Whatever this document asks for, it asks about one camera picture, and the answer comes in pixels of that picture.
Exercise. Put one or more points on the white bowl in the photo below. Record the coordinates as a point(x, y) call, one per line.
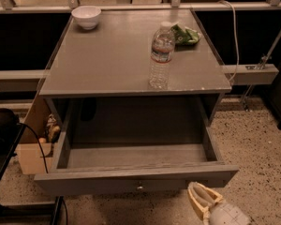
point(86, 17)

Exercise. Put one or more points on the green chip bag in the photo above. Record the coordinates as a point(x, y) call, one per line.
point(185, 36)

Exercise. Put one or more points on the grey drawer cabinet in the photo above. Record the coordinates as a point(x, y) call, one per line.
point(112, 64)

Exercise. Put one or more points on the clear plastic water bottle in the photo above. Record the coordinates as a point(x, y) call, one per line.
point(162, 48)

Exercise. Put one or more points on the grey top drawer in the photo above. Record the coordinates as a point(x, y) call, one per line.
point(134, 144)

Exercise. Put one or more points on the toys in box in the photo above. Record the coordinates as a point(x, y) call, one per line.
point(51, 132)

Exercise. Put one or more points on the cardboard box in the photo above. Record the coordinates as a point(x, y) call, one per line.
point(35, 157)

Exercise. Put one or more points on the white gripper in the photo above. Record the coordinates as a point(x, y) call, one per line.
point(229, 215)

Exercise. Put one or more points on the black chair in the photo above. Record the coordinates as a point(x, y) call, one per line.
point(11, 131)

